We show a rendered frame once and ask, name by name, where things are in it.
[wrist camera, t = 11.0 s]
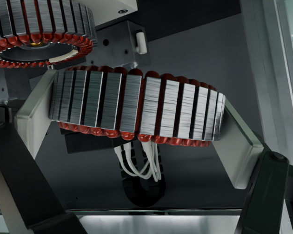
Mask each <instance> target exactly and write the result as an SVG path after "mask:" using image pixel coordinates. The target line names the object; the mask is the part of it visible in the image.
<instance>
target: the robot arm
mask: <svg viewBox="0 0 293 234"><path fill-rule="evenodd" d="M57 72H58V71H57V70H55V69H48V70H47V71H46V72H45V74H44V75H43V77H42V78H41V80H40V81H39V82H38V84H37V85H36V87H35V88H34V89H33V91H32V92H31V94H30V95H29V97H28V98H27V99H26V100H21V99H15V100H12V101H10V102H9V103H8V104H7V105H5V104H0V210H1V213H2V215H3V218H4V221H5V223H6V226H7V229H8V231H9V234H88V233H87V232H86V230H85V229H84V227H83V226H82V224H81V222H80V221H79V219H78V217H77V216H76V215H75V214H74V213H72V212H71V213H68V214H67V213H66V212H65V210H64V209H63V207H62V205H61V203H60V202H59V200H58V198H57V197H56V195H55V193H54V192H53V190H52V189H51V187H50V185H49V184H48V182H47V180H46V179H45V177H44V175H43V174H42V172H41V170H40V169H39V167H38V165H37V163H36V162H35V157H36V155H37V153H38V150H39V148H40V146H41V144H42V141H43V139H44V137H45V134H46V132H47V130H48V127H49V125H50V123H51V121H52V120H51V119H49V113H50V106H51V99H52V92H53V83H54V76H55V73H57ZM212 143H213V145H214V147H215V149H216V151H217V154H218V156H219V158H220V160H221V162H222V164H223V166H224V168H225V170H226V172H227V174H228V176H229V178H230V180H231V182H232V184H233V186H234V188H235V189H245V188H246V187H247V185H248V183H249V180H251V181H252V184H251V186H250V188H249V191H248V193H247V195H246V197H245V199H246V200H245V203H244V206H243V208H242V211H241V214H240V217H239V220H238V223H237V226H236V229H235V231H234V234H280V225H281V218H282V211H283V205H284V199H285V203H286V208H287V211H288V215H289V219H290V222H291V226H292V230H293V165H290V164H289V160H288V159H287V158H286V157H285V156H284V155H282V154H280V153H278V152H275V151H271V149H270V148H269V147H268V145H267V144H266V143H265V142H264V140H263V139H262V138H261V137H260V135H259V134H258V133H256V132H255V131H254V130H251V129H250V128H249V127H248V125H247V124H246V123H245V122H244V120H243V119H242V118H241V116H240V115H239V114H238V112H237V111H236V110H235V109H234V107H233V106H232V105H231V104H230V102H229V101H228V99H227V98H226V99H225V106H224V113H223V121H222V128H221V135H220V141H212Z"/></svg>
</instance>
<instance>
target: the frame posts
mask: <svg viewBox="0 0 293 234"><path fill-rule="evenodd" d="M239 1H240V8H241V14H242V19H243V24H244V29H245V35H246V42H247V47H248V52H249V58H250V63H251V69H252V74H253V81H254V86H255V91H256V97H257V102H258V108H259V113H260V119H261V125H262V130H263V136H264V141H265V143H266V144H267V145H268V147H269V148H270V149H271V151H275V152H278V153H280V154H282V155H284V156H285V157H286V158H287V159H288V160H289V164H290V165H293V94H292V88H291V83H290V78H289V72H288V67H287V61H286V55H285V49H284V44H283V38H282V33H281V27H280V20H279V15H278V10H277V4H276V0H239ZM280 231H281V234H293V230H292V226H291V222H290V219H289V215H288V211H287V208H286V203H285V199H284V205H283V211H282V218H281V225H280Z"/></svg>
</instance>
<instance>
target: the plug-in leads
mask: <svg viewBox="0 0 293 234"><path fill-rule="evenodd" d="M141 143H142V146H143V150H144V152H145V153H146V156H147V158H148V160H147V162H146V164H145V166H144V167H143V169H142V170H141V171H140V172H139V171H138V170H137V169H136V168H135V166H134V165H133V163H132V160H131V142H129V143H126V144H124V150H125V153H126V159H127V162H128V165H129V167H130V168H131V170H132V171H133V172H134V174H133V173H131V172H129V171H128V170H127V169H126V167H125V165H124V163H123V158H122V154H121V152H122V150H121V146H118V147H115V148H114V151H115V153H116V154H117V156H118V159H119V161H120V163H121V166H122V168H123V169H124V170H125V172H127V173H128V174H129V175H131V176H139V177H141V178H143V179H149V178H150V177H151V175H152V174H153V177H154V180H155V181H156V182H157V181H158V180H161V173H160V166H159V161H158V150H157V143H153V142H152V141H151V140H150V141H148V142H146V143H143V142H141ZM154 156H155V161H156V164H155V162H154ZM149 163H150V168H149V171H148V172H147V174H146V175H142V172H143V171H144V170H145V169H146V167H147V166H148V164H149Z"/></svg>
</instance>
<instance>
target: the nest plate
mask: <svg viewBox="0 0 293 234"><path fill-rule="evenodd" d="M74 1H77V2H78V3H81V4H83V5H85V6H87V7H88V8H89V9H90V10H91V11H92V14H93V19H94V24H95V26H98V25H100V24H103V23H106V22H108V21H111V20H113V19H116V18H119V17H121V16H124V15H127V14H129V13H132V12H135V11H137V10H138V8H137V3H136V0H74Z"/></svg>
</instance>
